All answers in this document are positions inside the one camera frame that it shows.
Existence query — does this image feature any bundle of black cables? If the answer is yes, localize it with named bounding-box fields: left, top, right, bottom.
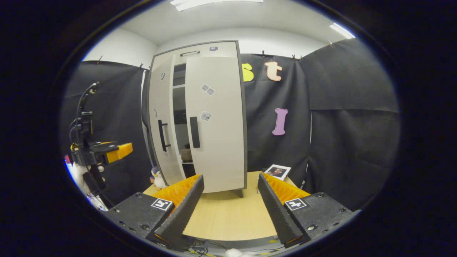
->
left=186, top=240, right=219, bottom=256

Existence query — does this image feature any white portrait cover book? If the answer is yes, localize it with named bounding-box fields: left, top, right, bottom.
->
left=263, top=164, right=291, bottom=181

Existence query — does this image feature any penguin plush toy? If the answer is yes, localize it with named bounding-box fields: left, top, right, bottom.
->
left=150, top=167, right=167, bottom=190

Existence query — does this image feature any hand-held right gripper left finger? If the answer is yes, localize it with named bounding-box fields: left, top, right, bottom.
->
left=106, top=174, right=205, bottom=250

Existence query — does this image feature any white shoe cabinet door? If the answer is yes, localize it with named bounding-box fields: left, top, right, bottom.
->
left=185, top=50, right=247, bottom=193
left=148, top=54, right=186, bottom=186

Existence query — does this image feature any white cabinet drawer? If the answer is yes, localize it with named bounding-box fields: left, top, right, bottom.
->
left=154, top=41, right=239, bottom=59

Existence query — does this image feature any black backdrop cloth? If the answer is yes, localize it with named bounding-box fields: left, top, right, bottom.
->
left=59, top=37, right=400, bottom=211

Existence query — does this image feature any white shoe cabinet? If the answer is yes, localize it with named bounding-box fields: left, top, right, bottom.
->
left=146, top=40, right=248, bottom=198

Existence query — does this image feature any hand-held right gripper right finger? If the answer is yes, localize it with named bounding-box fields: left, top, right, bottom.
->
left=258, top=172, right=354, bottom=248

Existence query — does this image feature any ceiling light panel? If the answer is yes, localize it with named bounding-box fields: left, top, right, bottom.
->
left=329, top=22, right=356, bottom=39
left=171, top=0, right=264, bottom=11

